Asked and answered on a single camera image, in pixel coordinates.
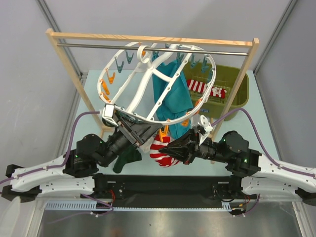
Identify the white round clip hanger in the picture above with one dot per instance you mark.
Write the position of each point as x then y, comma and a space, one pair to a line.
135, 97

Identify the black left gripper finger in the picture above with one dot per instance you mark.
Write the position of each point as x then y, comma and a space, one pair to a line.
146, 144
131, 124

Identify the orange clothespin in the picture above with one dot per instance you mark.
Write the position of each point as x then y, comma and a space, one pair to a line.
186, 123
163, 132

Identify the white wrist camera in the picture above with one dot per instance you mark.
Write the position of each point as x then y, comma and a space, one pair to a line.
204, 128
110, 115

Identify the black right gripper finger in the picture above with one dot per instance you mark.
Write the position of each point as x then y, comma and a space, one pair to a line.
187, 141
179, 153

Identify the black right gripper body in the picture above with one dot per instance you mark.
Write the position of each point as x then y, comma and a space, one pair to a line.
190, 149

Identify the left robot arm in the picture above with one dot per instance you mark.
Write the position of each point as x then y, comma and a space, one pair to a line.
76, 172

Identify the metal hanging rod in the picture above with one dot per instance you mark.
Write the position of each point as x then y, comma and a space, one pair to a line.
151, 49

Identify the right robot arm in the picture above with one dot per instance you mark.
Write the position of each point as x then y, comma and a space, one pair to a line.
253, 172

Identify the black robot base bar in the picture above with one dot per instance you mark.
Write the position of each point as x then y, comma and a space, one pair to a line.
125, 186

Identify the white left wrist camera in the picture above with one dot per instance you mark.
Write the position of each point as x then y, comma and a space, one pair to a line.
110, 115

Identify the wooden drying rack frame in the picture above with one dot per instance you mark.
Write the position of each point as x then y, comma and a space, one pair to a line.
162, 42

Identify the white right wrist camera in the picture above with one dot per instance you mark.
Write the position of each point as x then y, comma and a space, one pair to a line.
204, 128

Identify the olive green plastic basket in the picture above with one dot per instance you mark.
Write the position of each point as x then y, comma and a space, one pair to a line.
224, 82

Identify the red white striped santa sock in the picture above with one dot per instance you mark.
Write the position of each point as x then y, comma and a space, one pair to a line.
162, 159

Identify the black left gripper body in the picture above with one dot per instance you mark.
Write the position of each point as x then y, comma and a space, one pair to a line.
117, 144

